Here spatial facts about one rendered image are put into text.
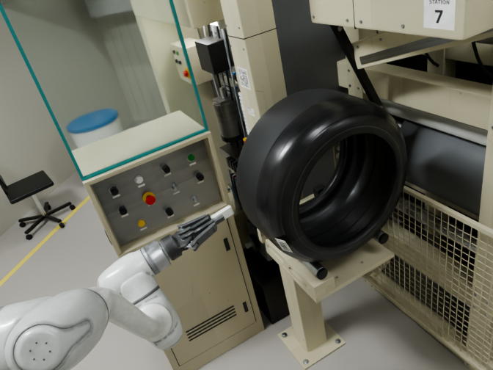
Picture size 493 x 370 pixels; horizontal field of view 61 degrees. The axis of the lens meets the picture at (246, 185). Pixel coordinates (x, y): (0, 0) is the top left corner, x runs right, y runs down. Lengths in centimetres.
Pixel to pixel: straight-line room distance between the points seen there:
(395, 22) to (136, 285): 101
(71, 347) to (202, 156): 130
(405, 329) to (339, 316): 35
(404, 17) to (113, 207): 128
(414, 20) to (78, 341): 105
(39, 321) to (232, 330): 183
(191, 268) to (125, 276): 84
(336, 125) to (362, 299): 156
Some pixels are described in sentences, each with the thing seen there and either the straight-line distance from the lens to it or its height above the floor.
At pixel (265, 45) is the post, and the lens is 151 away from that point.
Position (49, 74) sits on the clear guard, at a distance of 163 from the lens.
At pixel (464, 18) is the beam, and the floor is 169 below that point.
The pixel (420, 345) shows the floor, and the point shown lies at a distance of 246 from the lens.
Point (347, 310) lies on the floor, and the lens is 259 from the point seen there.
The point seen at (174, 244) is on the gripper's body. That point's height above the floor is 123.
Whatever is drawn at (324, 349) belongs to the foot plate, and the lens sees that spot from 242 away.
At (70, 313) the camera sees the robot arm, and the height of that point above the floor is 153.
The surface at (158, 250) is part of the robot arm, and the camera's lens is 125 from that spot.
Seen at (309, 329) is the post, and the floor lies 17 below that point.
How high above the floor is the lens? 196
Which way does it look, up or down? 31 degrees down
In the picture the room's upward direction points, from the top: 14 degrees counter-clockwise
